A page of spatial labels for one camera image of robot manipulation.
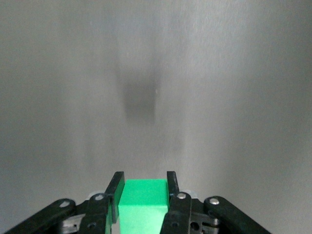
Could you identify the green cube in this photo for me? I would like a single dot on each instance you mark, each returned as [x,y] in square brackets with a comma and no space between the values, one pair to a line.
[143,207]

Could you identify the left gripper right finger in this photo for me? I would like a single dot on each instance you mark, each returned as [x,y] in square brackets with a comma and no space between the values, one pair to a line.
[180,214]

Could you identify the dark grey table mat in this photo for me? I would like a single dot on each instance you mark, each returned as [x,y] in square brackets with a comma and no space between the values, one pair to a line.
[73,73]

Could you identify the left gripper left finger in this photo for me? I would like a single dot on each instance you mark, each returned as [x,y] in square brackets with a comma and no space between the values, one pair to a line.
[97,214]

